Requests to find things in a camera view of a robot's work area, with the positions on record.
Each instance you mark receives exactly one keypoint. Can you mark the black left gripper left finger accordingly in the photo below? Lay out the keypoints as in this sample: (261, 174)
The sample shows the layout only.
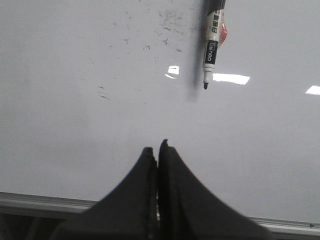
(126, 213)

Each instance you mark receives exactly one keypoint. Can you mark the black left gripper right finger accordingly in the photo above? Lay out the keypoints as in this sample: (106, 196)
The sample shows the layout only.
(189, 211)

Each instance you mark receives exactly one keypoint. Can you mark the black white whiteboard marker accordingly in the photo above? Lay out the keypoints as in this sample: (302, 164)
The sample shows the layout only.
(215, 34)

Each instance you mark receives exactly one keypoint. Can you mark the white whiteboard with aluminium frame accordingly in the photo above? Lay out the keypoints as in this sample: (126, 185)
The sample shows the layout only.
(85, 85)

